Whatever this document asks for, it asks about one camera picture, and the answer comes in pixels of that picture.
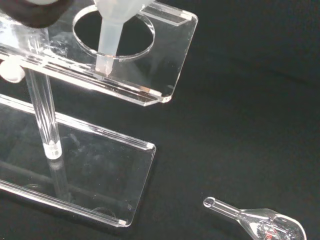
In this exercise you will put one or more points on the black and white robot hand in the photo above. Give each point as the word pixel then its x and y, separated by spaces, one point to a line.
pixel 37 13

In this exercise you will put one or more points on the black bench cloth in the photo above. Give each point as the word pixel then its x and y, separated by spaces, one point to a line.
pixel 237 112

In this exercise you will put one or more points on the clear acrylic funnel stand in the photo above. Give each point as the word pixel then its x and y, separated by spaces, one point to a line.
pixel 87 162

